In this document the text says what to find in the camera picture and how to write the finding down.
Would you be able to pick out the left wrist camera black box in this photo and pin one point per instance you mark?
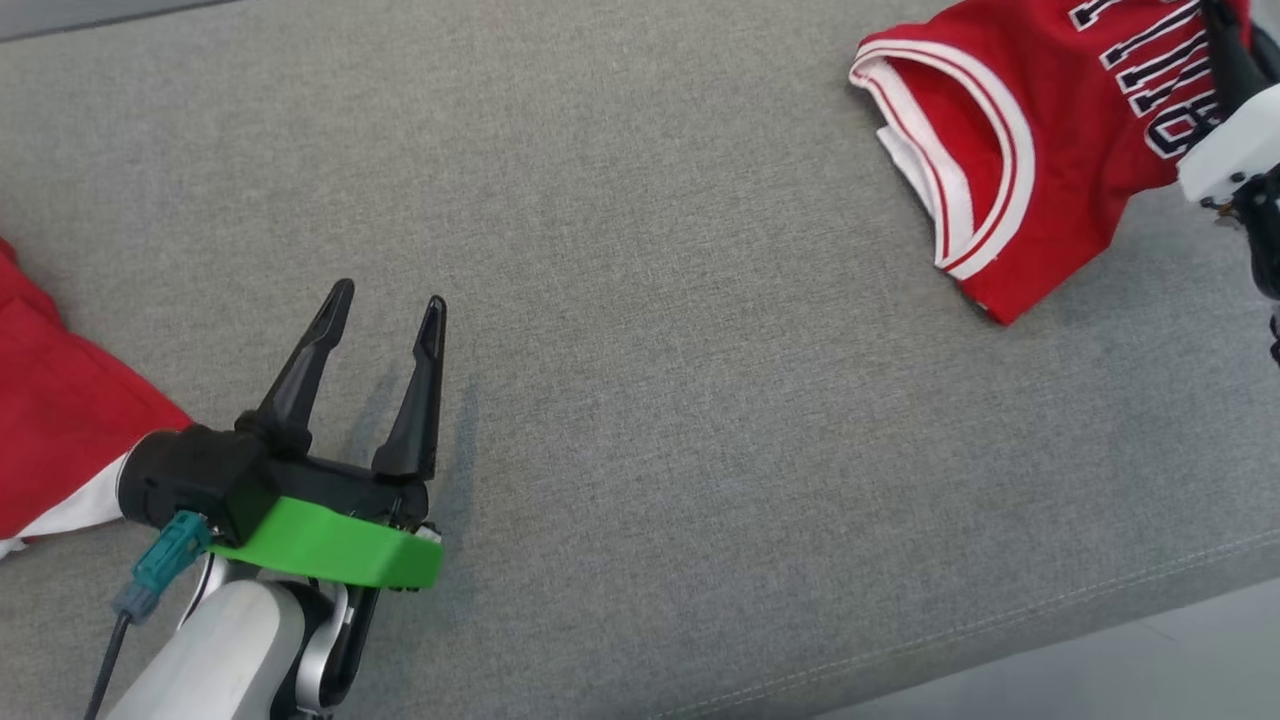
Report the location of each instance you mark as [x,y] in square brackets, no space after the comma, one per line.
[190,480]

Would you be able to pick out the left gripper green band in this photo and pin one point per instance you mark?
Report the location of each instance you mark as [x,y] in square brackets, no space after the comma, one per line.
[320,535]

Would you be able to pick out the red shorts white trim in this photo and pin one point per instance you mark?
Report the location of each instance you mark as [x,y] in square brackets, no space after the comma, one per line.
[60,420]

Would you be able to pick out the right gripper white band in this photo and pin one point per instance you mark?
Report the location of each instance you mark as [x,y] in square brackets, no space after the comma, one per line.
[1235,145]

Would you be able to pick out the red basketball jersey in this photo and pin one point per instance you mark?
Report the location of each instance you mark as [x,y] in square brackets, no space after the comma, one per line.
[1050,150]

